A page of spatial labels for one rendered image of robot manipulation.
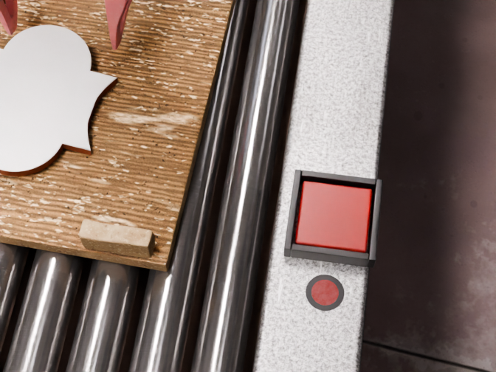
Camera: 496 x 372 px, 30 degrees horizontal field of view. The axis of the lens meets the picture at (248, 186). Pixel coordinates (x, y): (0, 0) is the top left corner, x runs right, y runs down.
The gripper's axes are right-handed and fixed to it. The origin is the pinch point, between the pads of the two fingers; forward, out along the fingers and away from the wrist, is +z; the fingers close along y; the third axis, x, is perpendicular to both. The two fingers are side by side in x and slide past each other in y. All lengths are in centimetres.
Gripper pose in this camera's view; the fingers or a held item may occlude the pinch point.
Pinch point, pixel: (63, 30)
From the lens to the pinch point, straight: 85.6
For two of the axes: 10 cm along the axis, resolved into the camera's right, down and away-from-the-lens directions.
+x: 1.8, -6.3, 7.5
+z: -0.5, 7.6, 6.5
